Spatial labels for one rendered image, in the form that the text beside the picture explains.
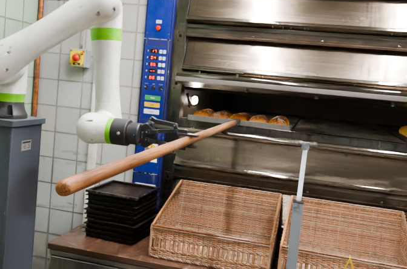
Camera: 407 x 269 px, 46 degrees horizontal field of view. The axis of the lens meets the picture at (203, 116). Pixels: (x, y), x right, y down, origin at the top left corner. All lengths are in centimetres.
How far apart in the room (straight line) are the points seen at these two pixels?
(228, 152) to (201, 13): 76
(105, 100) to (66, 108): 114
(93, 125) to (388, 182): 153
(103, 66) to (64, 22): 24
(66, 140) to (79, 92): 29
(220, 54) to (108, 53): 95
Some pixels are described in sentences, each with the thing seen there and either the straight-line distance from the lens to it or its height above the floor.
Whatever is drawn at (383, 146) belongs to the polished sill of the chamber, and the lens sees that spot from 255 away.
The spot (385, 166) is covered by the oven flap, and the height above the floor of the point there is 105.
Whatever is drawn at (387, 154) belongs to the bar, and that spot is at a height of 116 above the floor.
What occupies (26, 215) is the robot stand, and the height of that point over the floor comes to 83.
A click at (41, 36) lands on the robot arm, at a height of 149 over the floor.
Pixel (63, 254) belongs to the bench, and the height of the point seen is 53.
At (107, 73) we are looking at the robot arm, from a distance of 178.
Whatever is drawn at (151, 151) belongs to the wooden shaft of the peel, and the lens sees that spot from 122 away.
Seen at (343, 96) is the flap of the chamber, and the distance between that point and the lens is 237.
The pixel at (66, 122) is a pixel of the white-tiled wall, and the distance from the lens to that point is 291.
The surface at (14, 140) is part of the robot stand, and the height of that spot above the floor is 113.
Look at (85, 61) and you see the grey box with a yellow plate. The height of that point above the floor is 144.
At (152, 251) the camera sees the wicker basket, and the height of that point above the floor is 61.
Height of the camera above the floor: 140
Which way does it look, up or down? 4 degrees down
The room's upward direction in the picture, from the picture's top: 5 degrees clockwise
